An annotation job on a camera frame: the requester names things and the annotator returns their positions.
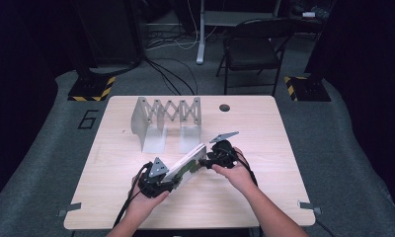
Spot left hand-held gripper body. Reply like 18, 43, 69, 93
137, 156, 174, 199

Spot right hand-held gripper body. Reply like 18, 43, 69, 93
206, 130, 243, 170

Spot caterpillar picture board book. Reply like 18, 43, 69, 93
160, 142, 208, 191

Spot grey expandable metal book rack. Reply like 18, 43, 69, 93
130, 96, 202, 155

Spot person's left hand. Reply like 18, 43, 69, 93
123, 176, 171, 221

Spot person's right hand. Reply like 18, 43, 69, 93
211, 146, 259, 196

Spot grey tape strip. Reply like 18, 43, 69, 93
297, 199, 323, 215
55, 201, 83, 218

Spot striped black stand base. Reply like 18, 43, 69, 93
67, 74, 117, 103
282, 74, 332, 103

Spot black folding chair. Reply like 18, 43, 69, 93
215, 17, 298, 97

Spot white desk leg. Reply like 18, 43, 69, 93
196, 0, 207, 65

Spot grey desk top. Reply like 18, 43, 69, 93
203, 9, 282, 28

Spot dark cabinet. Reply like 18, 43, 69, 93
71, 0, 145, 68

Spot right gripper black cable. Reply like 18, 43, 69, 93
218, 146, 260, 188

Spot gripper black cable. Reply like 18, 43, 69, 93
112, 161, 154, 229
218, 146, 260, 188

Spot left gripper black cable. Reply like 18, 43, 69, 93
112, 161, 154, 229

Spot black floor cables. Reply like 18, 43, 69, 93
141, 56, 199, 97

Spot white floor cables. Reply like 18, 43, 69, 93
145, 0, 219, 52

